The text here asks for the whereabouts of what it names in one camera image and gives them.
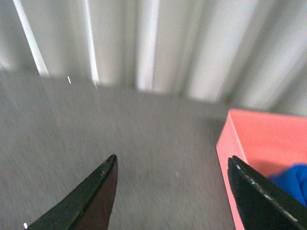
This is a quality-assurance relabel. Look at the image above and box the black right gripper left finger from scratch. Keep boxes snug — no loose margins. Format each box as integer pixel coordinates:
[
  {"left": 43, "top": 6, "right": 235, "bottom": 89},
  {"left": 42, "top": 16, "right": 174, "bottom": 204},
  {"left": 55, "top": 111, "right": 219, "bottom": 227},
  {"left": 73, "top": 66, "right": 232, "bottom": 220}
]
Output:
[{"left": 27, "top": 154, "right": 118, "bottom": 230}]

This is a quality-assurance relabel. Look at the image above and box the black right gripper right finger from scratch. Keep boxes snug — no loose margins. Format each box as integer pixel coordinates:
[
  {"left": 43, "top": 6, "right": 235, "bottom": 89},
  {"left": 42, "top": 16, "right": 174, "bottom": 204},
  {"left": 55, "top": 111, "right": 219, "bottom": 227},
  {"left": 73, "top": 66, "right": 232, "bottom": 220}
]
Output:
[{"left": 227, "top": 156, "right": 307, "bottom": 230}]

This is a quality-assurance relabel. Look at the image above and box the blue microfiber cloth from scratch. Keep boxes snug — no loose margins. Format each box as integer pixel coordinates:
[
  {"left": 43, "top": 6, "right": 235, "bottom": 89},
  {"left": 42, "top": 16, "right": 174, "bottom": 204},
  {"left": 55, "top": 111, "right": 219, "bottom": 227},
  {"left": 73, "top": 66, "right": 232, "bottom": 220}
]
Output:
[{"left": 269, "top": 164, "right": 307, "bottom": 206}]

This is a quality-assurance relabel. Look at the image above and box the pink plastic box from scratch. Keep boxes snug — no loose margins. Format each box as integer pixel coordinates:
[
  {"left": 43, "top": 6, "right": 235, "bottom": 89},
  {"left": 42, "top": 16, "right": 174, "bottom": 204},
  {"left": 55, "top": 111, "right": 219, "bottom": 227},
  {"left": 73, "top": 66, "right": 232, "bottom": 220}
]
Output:
[{"left": 216, "top": 109, "right": 307, "bottom": 230}]

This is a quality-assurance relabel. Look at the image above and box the white pleated curtain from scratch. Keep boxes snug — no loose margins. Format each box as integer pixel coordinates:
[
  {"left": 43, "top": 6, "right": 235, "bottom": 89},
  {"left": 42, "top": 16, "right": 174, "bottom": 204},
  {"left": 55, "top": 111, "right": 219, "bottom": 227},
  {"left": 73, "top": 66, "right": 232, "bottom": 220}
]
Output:
[{"left": 0, "top": 0, "right": 307, "bottom": 116}]

